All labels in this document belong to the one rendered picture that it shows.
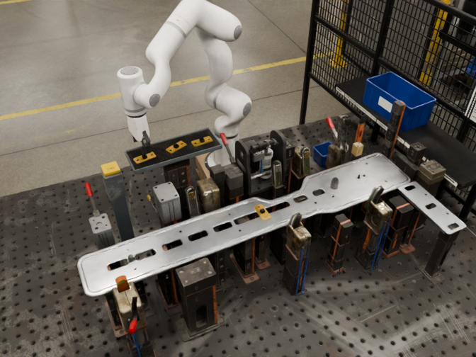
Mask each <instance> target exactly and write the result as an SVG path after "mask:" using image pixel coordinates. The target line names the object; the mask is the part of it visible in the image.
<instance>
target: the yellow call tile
mask: <svg viewBox="0 0 476 357"><path fill-rule="evenodd" d="M101 168H102V170H103V173H104V176H108V175H111V174H115V173H118V172H120V169H119V167H118V165H117V162H116V161H113V162H110V163H107V164H103V165H101Z"/></svg>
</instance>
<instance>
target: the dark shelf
mask: <svg viewBox="0 0 476 357"><path fill-rule="evenodd" d="M369 78H370V77H369V76H368V75H367V76H362V77H359V78H357V79H352V80H349V81H344V82H341V83H338V84H335V87H334V88H335V89H336V90H337V91H338V92H339V93H340V94H341V95H343V96H344V97H345V98H347V99H348V100H349V101H350V102H352V103H353V104H354V105H355V106H357V107H358V108H359V109H360V110H362V111H363V112H364V113H365V114H367V116H369V117H370V118H371V119H373V120H374V121H375V122H376V123H377V124H378V125H380V126H381V127H382V128H384V129H385V130H386V131H387V124H388V123H389V122H390V121H388V120H386V119H385V118H384V117H382V116H381V115H380V114H378V113H376V112H375V111H374V110H373V109H371V108H370V107H368V106H367V105H366V104H364V103H363V97H364V93H365V89H366V83H367V82H366V80H367V79H369ZM397 140H398V141H400V142H401V143H402V144H403V145H404V146H405V147H407V148H408V149H409V146H410V145H411V144H414V143H416V142H419V143H421V144H422V145H423V146H425V148H426V151H425V153H424V157H423V159H422V160H423V161H424V162H428V161H431V160H433V159H434V160H435V161H436V162H438V163H439V164H440V165H441V166H443V167H444V168H445V169H446V172H445V175H444V178H445V179H446V180H447V181H449V182H450V183H451V184H453V185H454V186H455V187H456V188H457V189H458V190H462V189H464V188H467V187H469V186H472V185H474V184H476V153H474V152H473V151H472V150H471V149H469V148H468V147H466V146H465V145H464V144H462V143H461V142H459V141H458V140H456V139H455V138H454V137H452V136H451V135H449V134H448V133H447V132H446V131H444V130H443V129H441V128H440V127H439V126H437V125H436V124H434V123H433V122H431V121H430V120H429V121H428V123H427V124H424V125H421V126H419V127H416V128H414V129H411V130H408V131H406V132H404V131H402V130H401V129H399V132H398V135H397Z"/></svg>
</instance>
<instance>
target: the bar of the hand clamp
mask: <svg viewBox="0 0 476 357"><path fill-rule="evenodd" d="M350 124H351V120H350V119H349V117H348V116H347V115H346V114H345V115H340V116H339V121H338V134H337V146H338V147H339V149H340V152H339V154H341V143H342V145H343V147H344V149H343V151H344V152H346V142H347V131H348V125H350Z"/></svg>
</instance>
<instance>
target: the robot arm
mask: <svg viewBox="0 0 476 357"><path fill-rule="evenodd" d="M191 31H193V34H194V36H195V37H196V38H197V40H198V42H199V43H200V44H201V45H202V47H203V48H204V50H205V52H206V53H207V56H208V60H209V64H210V80H209V83H208V85H207V87H206V90H205V93H204V97H205V101H206V103H207V104H208V105H209V106H210V107H212V108H214V109H216V110H218V111H220V112H222V113H225V114H226V115H222V116H220V117H218V118H217V119H216V121H215V124H214V134H215V136H216V137H217V138H218V140H219V141H220V142H221V143H222V149H218V150H215V151H214V152H213V153H211V154H210V155H209V157H208V166H209V167H211V166H215V165H217V164H221V166H225V165H228V164H231V162H230V156H229V155H228V152H227V149H226V147H225V146H224V145H223V142H222V139H221V137H220V133H224V134H225V137H226V139H227V142H228V147H229V150H230V151H231V153H232V156H233V157H234V158H235V142H236V141H237V140H239V124H240V122H241V121H242V120H243V119H244V118H245V117H247V116H248V114H250V112H251V109H252V103H251V99H250V98H249V97H248V96H247V95H246V94H245V93H243V92H241V91H238V90H236V89H233V88H232V87H230V86H228V85H226V83H225V82H226V81H228V80H229V79H230V78H231V76H232V74H233V59H232V52H231V50H230V48H229V46H228V45H227V43H226V42H233V41H235V40H237V39H238V38H239V36H240V35H241V33H242V25H241V23H240V21H239V19H238V18H237V17H236V16H234V15H233V14H231V13H230V12H228V11H226V10H224V9H222V8H220V7H218V6H216V5H214V4H212V3H210V2H208V1H206V0H182V1H181V2H180V4H179V5H178V6H177V7H176V8H175V10H174V11H173V13H172V14H171V15H170V16H169V18H168V19H167V21H166V22H165V24H164V25H163V26H162V27H161V29H160V30H159V32H158V33H157V34H156V36H155V37H154V39H153V40H152V41H151V43H150V44H149V46H148V47H147V50H146V57H147V59H148V60H149V61H150V62H151V63H152V64H153V65H154V66H155V68H156V69H155V74H154V77H153V78H152V80H151V81H150V83H149V84H146V83H145V81H144V79H143V75H142V70H141V69H140V68H139V67H132V66H131V67H123V68H122V69H120V70H119V71H118V73H117V75H118V82H119V86H120V93H121V97H122V101H123V108H124V112H125V114H126V115H127V123H128V128H129V131H130V132H131V133H132V137H133V141H134V142H137V141H141V142H142V145H143V146H142V151H143V154H149V153H151V152H152V150H151V144H150V142H151V141H150V139H149V127H148V123H147V118H146V115H145V114H146V113H147V110H148V109H151V108H154V107H155V106H156V105H157V104H158V103H159V102H160V100H162V98H163V97H164V95H165V93H166V92H167V90H168V89H169V86H170V83H171V70H170V66H169V61H170V59H171V58H172V57H173V55H174V54H175V52H176V51H177V49H179V47H180V46H181V44H182V43H183V42H184V40H185V39H186V38H187V37H188V35H189V33H190V32H191ZM143 136H144V138H142V137H143ZM143 140H146V142H145V143H144V142H143Z"/></svg>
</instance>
